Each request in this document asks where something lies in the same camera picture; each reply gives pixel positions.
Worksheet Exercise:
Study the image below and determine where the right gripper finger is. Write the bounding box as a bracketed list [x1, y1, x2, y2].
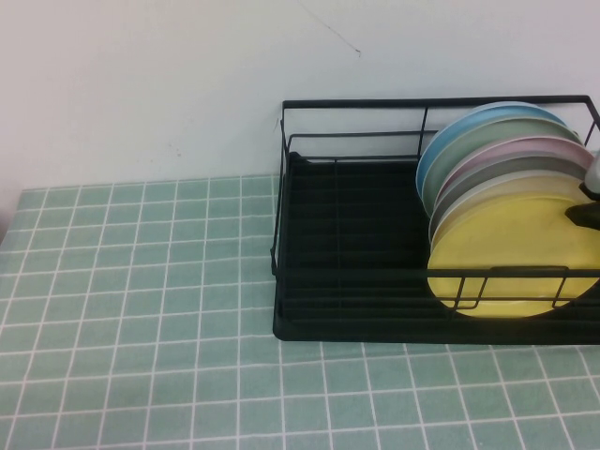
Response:
[578, 148, 600, 201]
[564, 202, 600, 232]

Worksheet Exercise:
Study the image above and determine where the yellow plate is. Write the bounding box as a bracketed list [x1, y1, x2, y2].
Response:
[426, 192, 600, 321]

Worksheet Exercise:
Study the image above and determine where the white plate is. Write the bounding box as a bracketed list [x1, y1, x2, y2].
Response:
[428, 171, 585, 245]

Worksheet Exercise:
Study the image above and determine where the grey plate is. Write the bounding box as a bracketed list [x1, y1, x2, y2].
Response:
[428, 154, 590, 235]

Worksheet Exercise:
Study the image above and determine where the pink plate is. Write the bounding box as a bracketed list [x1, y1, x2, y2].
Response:
[433, 135, 595, 212]

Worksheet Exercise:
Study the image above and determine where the green plate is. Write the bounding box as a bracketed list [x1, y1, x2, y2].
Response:
[421, 116, 586, 219]

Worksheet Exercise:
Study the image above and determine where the blue plate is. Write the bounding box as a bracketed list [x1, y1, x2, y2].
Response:
[415, 100, 571, 207]

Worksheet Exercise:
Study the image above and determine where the black plastic drip tray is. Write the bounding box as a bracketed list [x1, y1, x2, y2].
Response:
[273, 151, 600, 347]

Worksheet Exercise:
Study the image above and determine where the green checkered tablecloth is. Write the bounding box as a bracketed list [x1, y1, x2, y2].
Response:
[0, 149, 600, 450]

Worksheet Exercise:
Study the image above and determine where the black wire dish rack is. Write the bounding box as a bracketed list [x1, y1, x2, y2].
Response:
[270, 95, 600, 329]

